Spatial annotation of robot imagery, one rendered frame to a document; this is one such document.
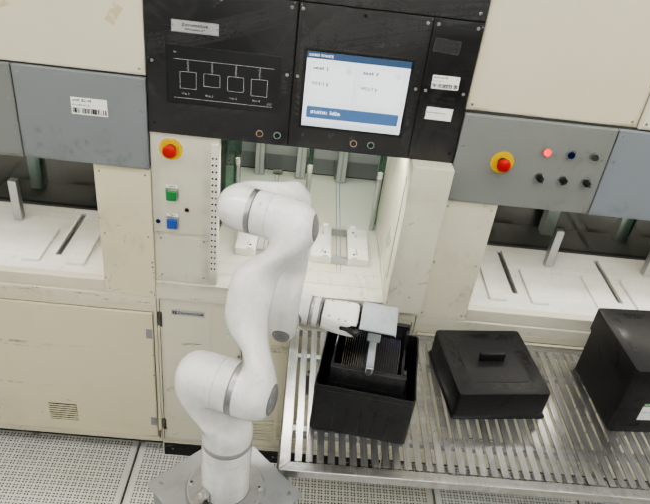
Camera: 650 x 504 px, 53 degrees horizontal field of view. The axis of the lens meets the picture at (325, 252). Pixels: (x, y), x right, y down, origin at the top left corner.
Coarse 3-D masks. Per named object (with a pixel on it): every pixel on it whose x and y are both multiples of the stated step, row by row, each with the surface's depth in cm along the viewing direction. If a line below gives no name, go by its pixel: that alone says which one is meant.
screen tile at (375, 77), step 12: (360, 72) 174; (372, 72) 174; (384, 72) 174; (396, 72) 174; (372, 84) 176; (384, 84) 176; (396, 84) 176; (360, 96) 178; (372, 96) 178; (384, 96) 178; (396, 96) 178; (384, 108) 180; (396, 108) 180
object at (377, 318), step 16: (368, 304) 180; (368, 320) 175; (384, 320) 175; (368, 336) 178; (384, 336) 192; (400, 336) 191; (336, 352) 187; (368, 352) 175; (400, 352) 195; (336, 368) 173; (352, 368) 173; (368, 368) 170; (400, 368) 187; (336, 384) 177; (352, 384) 176; (368, 384) 175; (384, 384) 175; (400, 384) 174
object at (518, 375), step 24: (456, 336) 208; (480, 336) 210; (504, 336) 211; (432, 360) 211; (456, 360) 199; (480, 360) 199; (504, 360) 201; (528, 360) 202; (456, 384) 190; (480, 384) 191; (504, 384) 192; (528, 384) 193; (456, 408) 190; (480, 408) 191; (504, 408) 192; (528, 408) 193
